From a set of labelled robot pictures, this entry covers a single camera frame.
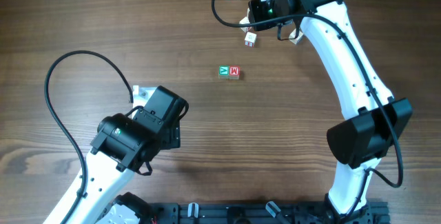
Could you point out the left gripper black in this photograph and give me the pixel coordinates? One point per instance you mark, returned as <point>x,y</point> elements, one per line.
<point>173,133</point>

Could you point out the red M wooden block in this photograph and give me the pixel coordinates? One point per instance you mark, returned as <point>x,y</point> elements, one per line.
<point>234,72</point>

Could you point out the carrot picture wooden block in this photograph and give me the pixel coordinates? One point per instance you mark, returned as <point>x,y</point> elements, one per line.
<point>244,21</point>

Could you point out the plain wooden block lower right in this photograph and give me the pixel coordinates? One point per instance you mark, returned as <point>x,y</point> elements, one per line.
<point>295,36</point>

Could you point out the green V wooden block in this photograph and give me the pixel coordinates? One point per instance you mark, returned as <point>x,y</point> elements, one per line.
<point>223,72</point>

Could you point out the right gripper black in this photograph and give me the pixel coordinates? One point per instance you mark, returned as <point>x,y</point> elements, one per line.
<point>260,9</point>

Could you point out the red I wooden block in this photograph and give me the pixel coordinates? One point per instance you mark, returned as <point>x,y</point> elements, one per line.
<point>250,39</point>

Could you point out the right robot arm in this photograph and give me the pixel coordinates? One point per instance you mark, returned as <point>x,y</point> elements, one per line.
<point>373,118</point>

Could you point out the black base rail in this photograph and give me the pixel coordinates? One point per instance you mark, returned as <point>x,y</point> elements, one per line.
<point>306,212</point>

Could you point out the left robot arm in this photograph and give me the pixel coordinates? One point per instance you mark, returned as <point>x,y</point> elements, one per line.
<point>123,144</point>

